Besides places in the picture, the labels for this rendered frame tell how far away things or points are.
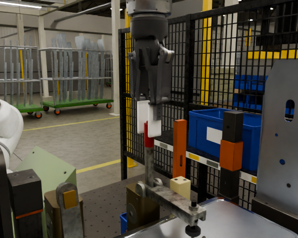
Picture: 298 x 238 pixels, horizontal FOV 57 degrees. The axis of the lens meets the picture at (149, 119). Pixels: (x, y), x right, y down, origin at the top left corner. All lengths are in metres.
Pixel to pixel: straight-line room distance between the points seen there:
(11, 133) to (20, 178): 0.58
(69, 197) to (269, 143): 0.46
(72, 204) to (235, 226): 0.33
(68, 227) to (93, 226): 0.62
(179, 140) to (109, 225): 0.62
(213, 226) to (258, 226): 0.09
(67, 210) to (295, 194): 0.49
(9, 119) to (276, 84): 0.89
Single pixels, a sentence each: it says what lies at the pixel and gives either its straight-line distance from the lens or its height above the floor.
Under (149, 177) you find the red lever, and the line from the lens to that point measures 0.61.
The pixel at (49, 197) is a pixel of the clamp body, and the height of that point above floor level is 1.07.
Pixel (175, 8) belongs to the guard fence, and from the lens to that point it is 2.96.
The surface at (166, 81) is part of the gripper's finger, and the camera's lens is 0.53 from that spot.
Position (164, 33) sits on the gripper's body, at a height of 1.39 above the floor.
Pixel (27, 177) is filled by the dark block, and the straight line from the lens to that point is 0.58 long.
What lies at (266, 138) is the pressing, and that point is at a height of 1.16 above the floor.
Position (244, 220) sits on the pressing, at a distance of 0.66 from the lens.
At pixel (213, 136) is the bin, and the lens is 0.94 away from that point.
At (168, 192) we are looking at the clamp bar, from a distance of 0.58.
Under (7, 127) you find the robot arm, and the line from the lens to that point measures 1.13.
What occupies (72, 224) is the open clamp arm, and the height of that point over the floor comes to 1.03.
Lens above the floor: 1.33
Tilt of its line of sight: 11 degrees down
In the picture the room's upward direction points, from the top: straight up
